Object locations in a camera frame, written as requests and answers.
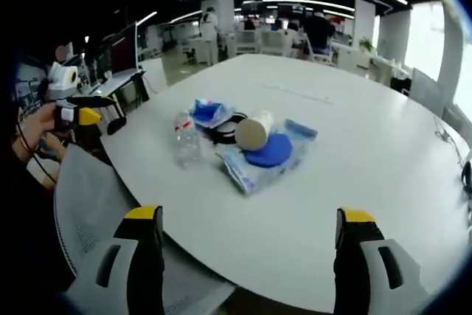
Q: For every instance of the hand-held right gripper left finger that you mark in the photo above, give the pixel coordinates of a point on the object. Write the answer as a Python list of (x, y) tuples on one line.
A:
[(145, 256)]

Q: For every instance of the green potted plant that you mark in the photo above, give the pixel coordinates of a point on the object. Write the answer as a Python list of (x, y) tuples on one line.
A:
[(368, 45)]

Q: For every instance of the black and white headphones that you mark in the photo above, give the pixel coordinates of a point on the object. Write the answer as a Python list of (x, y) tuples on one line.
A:
[(225, 132)]

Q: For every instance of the white table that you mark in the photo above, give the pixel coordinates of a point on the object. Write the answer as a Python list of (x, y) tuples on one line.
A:
[(332, 189)]

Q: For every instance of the blue cloth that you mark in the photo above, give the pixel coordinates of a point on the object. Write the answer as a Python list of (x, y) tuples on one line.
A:
[(300, 130)]

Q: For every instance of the grey mesh chair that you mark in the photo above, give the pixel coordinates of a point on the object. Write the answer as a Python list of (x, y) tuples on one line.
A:
[(96, 197)]

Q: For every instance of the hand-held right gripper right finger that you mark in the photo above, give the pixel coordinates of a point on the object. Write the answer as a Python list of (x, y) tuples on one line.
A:
[(354, 256)]

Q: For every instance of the clear bag with blue print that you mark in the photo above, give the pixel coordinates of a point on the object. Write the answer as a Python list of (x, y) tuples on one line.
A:
[(243, 173)]

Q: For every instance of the blue round disc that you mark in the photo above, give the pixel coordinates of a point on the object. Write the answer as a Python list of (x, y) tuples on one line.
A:
[(271, 151)]

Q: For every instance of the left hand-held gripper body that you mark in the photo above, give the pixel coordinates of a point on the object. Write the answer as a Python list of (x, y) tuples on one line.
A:
[(63, 79)]

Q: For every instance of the blue and white packet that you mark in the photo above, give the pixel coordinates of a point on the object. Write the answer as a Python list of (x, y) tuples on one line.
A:
[(212, 112)]

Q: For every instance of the person's left hand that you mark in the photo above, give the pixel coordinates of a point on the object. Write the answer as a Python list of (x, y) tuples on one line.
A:
[(37, 128)]

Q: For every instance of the white office desk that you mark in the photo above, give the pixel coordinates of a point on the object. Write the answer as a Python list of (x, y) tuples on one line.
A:
[(110, 86)]

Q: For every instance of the white roll with tan end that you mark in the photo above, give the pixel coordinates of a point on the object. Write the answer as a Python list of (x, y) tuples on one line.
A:
[(252, 132)]

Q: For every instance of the computer monitor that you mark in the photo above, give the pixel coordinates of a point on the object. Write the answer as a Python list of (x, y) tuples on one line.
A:
[(123, 51)]

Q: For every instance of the black object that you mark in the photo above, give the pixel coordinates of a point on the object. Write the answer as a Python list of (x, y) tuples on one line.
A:
[(467, 178)]

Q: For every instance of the clear plastic bottle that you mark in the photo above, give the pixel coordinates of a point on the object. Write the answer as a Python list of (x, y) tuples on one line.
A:
[(188, 141)]

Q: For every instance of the black chair armrest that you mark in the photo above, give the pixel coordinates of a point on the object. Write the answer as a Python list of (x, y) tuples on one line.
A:
[(116, 125)]

